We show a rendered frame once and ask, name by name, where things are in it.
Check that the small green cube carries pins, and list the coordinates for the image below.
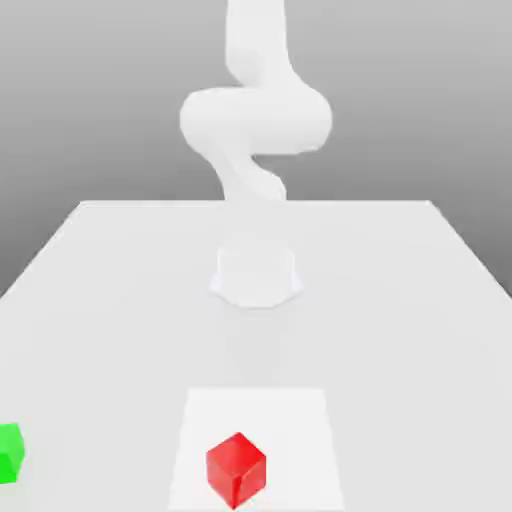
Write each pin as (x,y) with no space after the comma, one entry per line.
(8,452)

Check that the small red cube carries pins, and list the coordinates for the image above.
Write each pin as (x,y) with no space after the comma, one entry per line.
(235,468)

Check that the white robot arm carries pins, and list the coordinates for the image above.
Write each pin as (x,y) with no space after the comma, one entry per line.
(256,120)

